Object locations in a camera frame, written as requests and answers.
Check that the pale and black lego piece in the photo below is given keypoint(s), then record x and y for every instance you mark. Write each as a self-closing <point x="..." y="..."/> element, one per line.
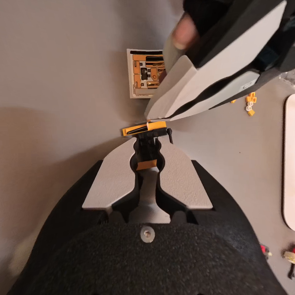
<point x="290" y="257"/>

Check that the small yellow lego piece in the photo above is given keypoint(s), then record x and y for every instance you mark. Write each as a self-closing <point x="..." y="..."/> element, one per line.
<point x="251" y="112"/>

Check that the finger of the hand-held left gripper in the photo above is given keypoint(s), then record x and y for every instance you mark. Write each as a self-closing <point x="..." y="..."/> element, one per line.
<point x="230" y="92"/>
<point x="207" y="76"/>

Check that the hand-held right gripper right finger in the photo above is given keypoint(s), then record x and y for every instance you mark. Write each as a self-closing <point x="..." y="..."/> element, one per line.
<point x="182" y="177"/>

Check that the white round lego piece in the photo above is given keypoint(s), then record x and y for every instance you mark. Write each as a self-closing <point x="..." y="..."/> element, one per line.
<point x="249" y="106"/>

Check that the yellow lego bracket piece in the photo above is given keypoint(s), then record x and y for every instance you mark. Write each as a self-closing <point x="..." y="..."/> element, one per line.
<point x="251" y="97"/>

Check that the person's left hand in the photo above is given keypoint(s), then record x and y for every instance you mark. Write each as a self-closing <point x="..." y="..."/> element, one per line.
<point x="184" y="34"/>

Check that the red lego piece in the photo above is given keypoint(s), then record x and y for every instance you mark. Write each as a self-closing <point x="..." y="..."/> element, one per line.
<point x="265" y="251"/>

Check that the yellow lego sticker sheet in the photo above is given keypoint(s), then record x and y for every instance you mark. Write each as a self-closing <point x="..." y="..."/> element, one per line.
<point x="142" y="73"/>

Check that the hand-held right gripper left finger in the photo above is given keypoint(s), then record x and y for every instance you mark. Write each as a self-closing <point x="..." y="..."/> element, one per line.
<point x="110" y="177"/>

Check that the yellow and black lego assembly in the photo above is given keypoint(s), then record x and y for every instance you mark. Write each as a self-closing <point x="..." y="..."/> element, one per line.
<point x="147" y="131"/>

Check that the white tray edge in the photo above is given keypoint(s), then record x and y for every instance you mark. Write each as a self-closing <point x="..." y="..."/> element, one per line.
<point x="290" y="161"/>

